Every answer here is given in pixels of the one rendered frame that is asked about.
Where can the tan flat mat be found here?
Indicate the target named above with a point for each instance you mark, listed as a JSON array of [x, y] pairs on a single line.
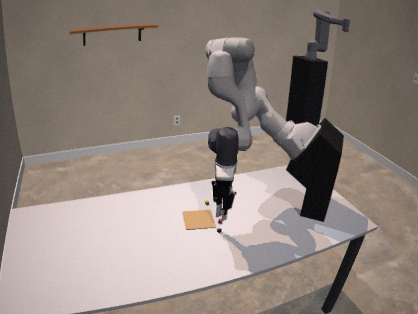
[[201, 219]]

